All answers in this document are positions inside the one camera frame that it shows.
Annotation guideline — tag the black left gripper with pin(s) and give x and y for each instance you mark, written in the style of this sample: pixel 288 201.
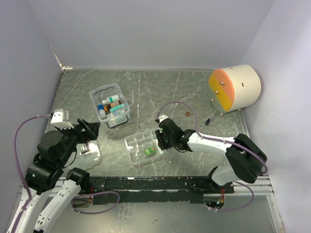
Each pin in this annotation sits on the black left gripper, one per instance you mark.
pixel 91 131

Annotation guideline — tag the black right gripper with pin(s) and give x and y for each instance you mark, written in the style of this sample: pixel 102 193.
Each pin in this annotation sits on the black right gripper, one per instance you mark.
pixel 159 134

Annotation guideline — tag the white swab packet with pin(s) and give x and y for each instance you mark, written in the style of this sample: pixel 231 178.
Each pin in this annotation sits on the white swab packet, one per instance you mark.
pixel 161 152

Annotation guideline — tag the green white medicine box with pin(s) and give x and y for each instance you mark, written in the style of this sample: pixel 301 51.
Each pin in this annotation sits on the green white medicine box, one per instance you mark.
pixel 149 151

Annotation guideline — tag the clear plastic medicine box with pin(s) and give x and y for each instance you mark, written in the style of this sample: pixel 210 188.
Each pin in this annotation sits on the clear plastic medicine box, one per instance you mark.
pixel 101 93

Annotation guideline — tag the clear compartment tray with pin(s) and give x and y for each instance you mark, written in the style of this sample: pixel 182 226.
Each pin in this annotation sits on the clear compartment tray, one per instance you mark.
pixel 136 143

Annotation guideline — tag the teal cartoon plaster packet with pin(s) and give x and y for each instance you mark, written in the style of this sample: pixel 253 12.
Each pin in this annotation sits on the teal cartoon plaster packet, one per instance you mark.
pixel 118 109

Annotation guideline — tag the brown bottle orange label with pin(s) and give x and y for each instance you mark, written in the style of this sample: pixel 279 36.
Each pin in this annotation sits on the brown bottle orange label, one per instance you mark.
pixel 111 105

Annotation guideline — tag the clear box lid black handle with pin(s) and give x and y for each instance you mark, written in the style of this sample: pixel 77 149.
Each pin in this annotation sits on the clear box lid black handle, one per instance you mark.
pixel 88 156

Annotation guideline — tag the white bottle green label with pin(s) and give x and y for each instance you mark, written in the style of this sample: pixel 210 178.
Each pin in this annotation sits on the white bottle green label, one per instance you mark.
pixel 111 99

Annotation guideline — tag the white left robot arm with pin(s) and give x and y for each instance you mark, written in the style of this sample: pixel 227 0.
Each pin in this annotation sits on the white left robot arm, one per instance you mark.
pixel 54 150

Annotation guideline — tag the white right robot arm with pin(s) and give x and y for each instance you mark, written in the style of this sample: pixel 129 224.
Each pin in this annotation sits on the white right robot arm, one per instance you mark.
pixel 246 161

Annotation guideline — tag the cream cylinder orange face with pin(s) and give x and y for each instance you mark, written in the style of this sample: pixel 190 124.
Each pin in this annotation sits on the cream cylinder orange face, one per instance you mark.
pixel 233 88

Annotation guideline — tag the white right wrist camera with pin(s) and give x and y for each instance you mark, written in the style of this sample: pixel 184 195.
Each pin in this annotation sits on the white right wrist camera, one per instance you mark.
pixel 161 118

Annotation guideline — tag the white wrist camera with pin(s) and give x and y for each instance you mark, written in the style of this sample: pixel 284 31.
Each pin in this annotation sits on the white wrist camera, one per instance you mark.
pixel 60 119
pixel 161 118

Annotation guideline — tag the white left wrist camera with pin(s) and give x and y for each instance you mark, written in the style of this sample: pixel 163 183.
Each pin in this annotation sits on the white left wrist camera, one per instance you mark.
pixel 60 119

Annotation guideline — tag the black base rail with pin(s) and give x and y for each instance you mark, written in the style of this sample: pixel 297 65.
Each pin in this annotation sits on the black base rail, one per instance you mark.
pixel 157 189

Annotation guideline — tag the aluminium frame rail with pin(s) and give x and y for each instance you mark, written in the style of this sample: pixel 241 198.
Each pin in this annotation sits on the aluminium frame rail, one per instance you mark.
pixel 262 186

